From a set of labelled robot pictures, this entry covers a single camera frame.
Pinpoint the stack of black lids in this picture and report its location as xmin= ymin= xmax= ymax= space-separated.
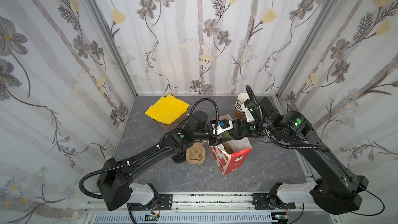
xmin=172 ymin=153 xmax=186 ymax=164

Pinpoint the aluminium mounting rail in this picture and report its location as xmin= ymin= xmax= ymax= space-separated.
xmin=83 ymin=192 xmax=346 ymax=224

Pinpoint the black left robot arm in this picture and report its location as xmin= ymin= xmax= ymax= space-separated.
xmin=79 ymin=97 xmax=219 ymax=211

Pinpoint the brown pulp cup carrier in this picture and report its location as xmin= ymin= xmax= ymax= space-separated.
xmin=186 ymin=142 xmax=206 ymax=165

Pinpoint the brown cardboard napkin box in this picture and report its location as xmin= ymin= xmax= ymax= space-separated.
xmin=163 ymin=110 xmax=189 ymax=130

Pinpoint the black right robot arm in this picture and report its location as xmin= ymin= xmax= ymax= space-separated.
xmin=229 ymin=85 xmax=369 ymax=215

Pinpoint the stack of paper cups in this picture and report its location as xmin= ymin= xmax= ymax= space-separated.
xmin=234 ymin=93 xmax=249 ymax=119

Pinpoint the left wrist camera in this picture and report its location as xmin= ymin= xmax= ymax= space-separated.
xmin=212 ymin=119 xmax=233 ymax=136

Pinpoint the red white paper bag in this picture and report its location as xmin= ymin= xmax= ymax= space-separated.
xmin=207 ymin=115 xmax=252 ymax=175

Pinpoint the yellow napkin stack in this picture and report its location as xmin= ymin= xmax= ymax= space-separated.
xmin=145 ymin=94 xmax=190 ymax=124

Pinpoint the green paper coffee cup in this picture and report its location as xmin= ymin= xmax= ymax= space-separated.
xmin=221 ymin=131 xmax=233 ymax=140

